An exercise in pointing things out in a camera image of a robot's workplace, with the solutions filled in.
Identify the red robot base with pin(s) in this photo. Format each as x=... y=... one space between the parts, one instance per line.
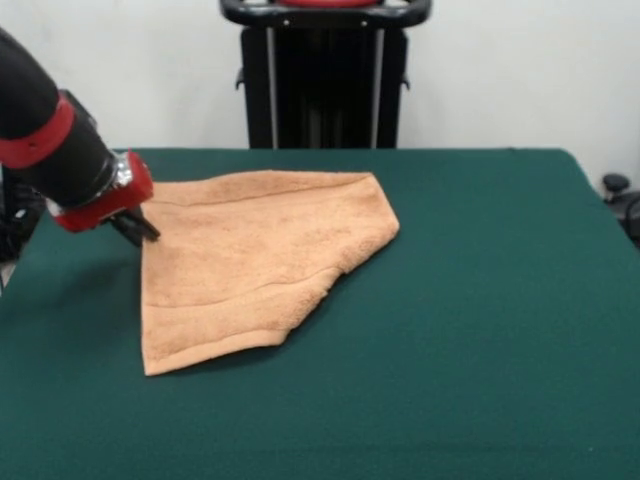
x=325 y=2

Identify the dark green table cloth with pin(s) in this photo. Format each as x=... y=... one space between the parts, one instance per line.
x=450 y=350

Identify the peach terry towel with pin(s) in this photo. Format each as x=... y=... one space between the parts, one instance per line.
x=250 y=260

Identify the black office chair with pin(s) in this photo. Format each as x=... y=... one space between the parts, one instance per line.
x=616 y=182

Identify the black bag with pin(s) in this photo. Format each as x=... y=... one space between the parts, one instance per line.
x=12 y=235

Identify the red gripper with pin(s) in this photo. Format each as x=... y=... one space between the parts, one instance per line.
x=115 y=205

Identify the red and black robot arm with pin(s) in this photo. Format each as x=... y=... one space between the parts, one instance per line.
x=45 y=140

